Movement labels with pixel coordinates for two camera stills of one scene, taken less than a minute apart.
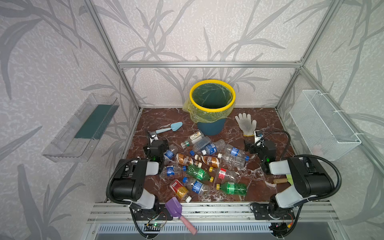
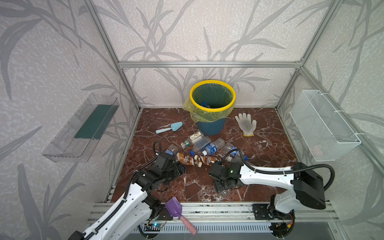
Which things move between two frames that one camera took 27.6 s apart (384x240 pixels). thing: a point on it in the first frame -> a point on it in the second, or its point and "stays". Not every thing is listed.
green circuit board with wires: [154, 227] stays
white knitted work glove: [247, 126] stays
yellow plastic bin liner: [209, 95] stays
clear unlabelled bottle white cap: [232, 160] -> [224, 194]
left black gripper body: [154, 143] -> [177, 167]
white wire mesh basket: [322, 130] stays
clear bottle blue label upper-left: [172, 150] stays
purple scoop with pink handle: [174, 209] stays
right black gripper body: [256, 145] -> [216, 176]
